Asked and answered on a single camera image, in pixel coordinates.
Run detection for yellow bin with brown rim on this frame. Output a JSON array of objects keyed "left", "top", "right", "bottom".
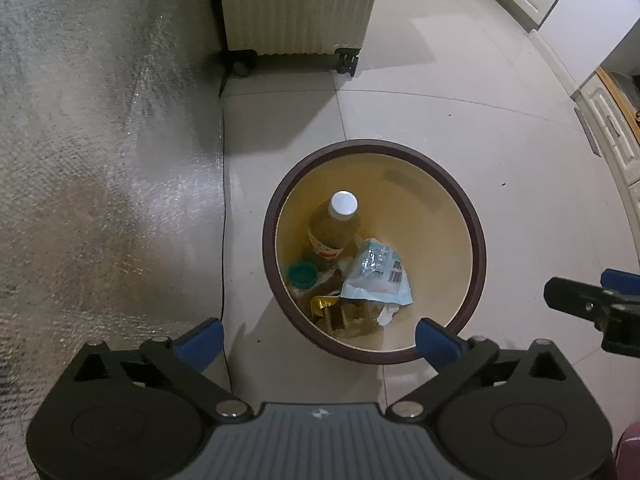
[{"left": 262, "top": 139, "right": 487, "bottom": 365}]

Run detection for gold foil wrapper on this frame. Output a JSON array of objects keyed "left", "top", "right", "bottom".
[{"left": 310, "top": 295, "right": 341, "bottom": 318}]

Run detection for cream ribbed suitcase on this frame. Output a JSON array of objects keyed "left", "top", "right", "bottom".
[{"left": 217, "top": 0, "right": 386, "bottom": 78}]

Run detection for blue snack packet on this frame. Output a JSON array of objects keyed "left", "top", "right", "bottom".
[{"left": 341, "top": 238, "right": 413, "bottom": 307}]

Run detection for clear bottle with white cap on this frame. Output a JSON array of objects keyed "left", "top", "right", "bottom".
[{"left": 306, "top": 191, "right": 362, "bottom": 261}]

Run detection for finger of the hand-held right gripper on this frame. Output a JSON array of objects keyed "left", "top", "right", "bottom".
[
  {"left": 600, "top": 269, "right": 640, "bottom": 293},
  {"left": 544, "top": 276, "right": 640, "bottom": 356}
]

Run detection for white platform drawers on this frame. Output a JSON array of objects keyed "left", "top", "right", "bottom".
[{"left": 570, "top": 67, "right": 640, "bottom": 186}]

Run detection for silver foil table cover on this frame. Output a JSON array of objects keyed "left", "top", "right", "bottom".
[{"left": 0, "top": 0, "right": 232, "bottom": 461}]

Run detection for white plastic bag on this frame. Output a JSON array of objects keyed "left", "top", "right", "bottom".
[{"left": 376, "top": 303, "right": 402, "bottom": 327}]

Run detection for brown paper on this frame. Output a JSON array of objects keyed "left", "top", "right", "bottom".
[{"left": 322, "top": 300, "right": 381, "bottom": 338}]

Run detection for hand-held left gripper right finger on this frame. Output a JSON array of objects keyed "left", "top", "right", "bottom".
[{"left": 386, "top": 317, "right": 578, "bottom": 420}]

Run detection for plastic bottle with teal cap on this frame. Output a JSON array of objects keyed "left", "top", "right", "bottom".
[{"left": 288, "top": 261, "right": 317, "bottom": 288}]

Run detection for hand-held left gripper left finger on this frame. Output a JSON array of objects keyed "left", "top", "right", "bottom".
[{"left": 60, "top": 317, "right": 252, "bottom": 420}]

